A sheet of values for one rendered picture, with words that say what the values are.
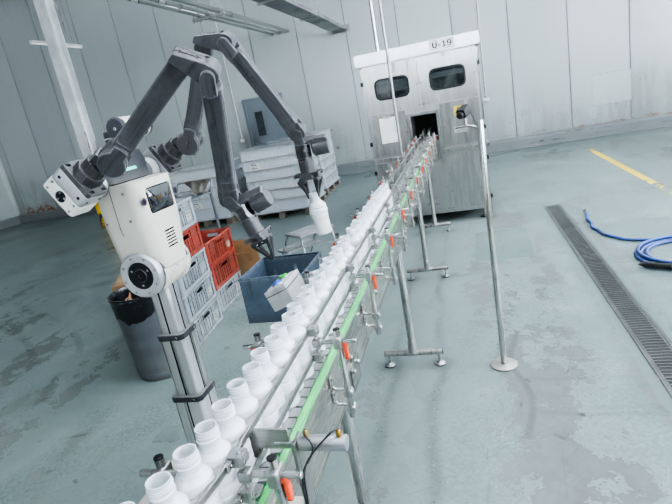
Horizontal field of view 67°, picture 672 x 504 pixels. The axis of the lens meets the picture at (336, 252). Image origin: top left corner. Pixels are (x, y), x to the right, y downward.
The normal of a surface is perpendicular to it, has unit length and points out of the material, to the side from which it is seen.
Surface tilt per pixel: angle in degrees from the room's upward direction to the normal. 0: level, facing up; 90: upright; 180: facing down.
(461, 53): 90
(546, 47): 90
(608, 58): 90
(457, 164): 90
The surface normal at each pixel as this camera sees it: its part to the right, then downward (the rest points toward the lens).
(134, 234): -0.18, 0.48
